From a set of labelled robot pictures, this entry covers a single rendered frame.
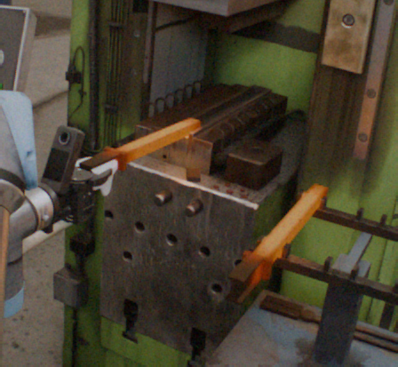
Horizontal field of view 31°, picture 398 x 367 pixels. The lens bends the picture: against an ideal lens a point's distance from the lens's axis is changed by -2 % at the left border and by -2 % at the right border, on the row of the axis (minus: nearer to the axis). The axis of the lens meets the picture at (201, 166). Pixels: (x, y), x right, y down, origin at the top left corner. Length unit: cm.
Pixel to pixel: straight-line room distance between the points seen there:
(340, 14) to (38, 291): 170
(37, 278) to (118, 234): 117
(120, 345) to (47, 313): 81
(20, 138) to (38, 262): 215
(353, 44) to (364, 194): 34
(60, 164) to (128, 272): 58
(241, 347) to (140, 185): 45
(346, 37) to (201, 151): 40
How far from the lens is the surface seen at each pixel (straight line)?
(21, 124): 82
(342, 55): 153
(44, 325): 262
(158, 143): 149
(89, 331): 225
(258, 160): 154
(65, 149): 124
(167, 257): 167
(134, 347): 187
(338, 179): 163
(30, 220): 117
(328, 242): 170
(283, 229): 126
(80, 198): 126
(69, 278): 213
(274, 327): 148
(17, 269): 118
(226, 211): 153
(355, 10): 150
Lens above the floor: 159
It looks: 24 degrees down
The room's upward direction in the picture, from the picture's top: 6 degrees clockwise
